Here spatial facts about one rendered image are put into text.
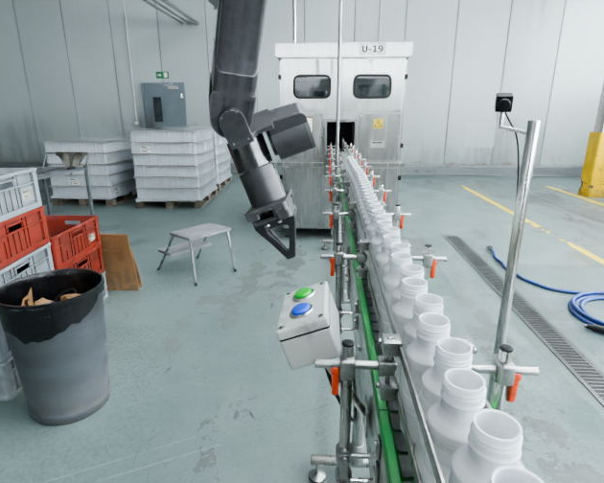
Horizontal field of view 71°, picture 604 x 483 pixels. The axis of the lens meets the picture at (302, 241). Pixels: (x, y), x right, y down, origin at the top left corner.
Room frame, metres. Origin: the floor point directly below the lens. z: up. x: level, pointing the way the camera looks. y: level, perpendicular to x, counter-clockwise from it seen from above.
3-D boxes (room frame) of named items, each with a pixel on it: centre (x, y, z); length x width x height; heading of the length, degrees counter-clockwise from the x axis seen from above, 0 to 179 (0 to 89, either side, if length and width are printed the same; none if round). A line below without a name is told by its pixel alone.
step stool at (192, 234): (3.68, 0.98, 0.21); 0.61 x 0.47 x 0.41; 50
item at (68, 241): (2.82, 1.75, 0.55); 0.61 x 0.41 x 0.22; 179
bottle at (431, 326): (0.46, -0.16, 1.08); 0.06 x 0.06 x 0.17
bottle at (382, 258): (0.81, -0.18, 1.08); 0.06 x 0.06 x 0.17
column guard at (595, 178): (7.45, -5.19, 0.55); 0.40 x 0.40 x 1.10; 87
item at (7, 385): (2.11, 1.69, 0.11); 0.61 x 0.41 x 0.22; 2
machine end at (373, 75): (5.48, -0.47, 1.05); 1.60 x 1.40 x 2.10; 177
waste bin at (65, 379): (1.81, 1.16, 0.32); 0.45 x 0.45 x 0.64
